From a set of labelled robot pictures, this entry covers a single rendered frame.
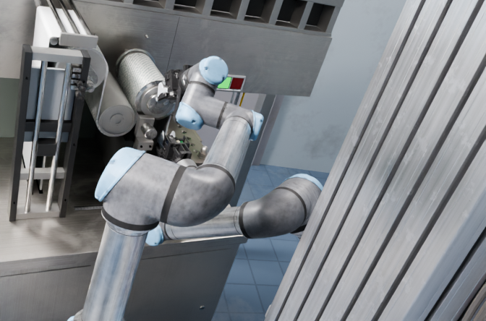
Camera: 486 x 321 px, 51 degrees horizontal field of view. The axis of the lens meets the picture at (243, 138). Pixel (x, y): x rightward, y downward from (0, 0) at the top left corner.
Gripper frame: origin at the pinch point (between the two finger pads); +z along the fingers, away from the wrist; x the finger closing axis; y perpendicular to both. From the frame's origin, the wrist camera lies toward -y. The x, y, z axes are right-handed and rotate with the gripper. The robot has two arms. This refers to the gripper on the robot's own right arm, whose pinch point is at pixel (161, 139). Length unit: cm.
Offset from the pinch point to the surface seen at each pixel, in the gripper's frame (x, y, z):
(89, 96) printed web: 24.5, 10.4, 9.7
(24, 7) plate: 44, 31, 30
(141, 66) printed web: 8.4, 22.0, 11.3
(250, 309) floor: -76, -109, 4
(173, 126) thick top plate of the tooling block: -12.6, -5.8, 19.0
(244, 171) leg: -74, -49, 46
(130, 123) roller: 13.4, 7.6, -2.3
